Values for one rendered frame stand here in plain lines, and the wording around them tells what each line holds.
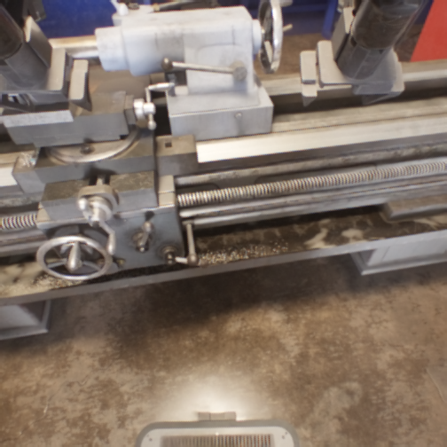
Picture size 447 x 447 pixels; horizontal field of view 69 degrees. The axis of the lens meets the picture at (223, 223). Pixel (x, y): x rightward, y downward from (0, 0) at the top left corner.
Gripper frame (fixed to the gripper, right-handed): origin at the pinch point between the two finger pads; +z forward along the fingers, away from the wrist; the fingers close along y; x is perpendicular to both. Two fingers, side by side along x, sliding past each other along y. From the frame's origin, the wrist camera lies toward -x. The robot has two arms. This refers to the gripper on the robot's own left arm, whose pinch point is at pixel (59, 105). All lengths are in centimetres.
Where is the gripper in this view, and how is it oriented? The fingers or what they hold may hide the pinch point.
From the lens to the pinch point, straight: 62.9
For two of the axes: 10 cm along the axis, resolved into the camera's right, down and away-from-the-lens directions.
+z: 0.1, 1.9, 9.8
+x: 0.2, 9.8, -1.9
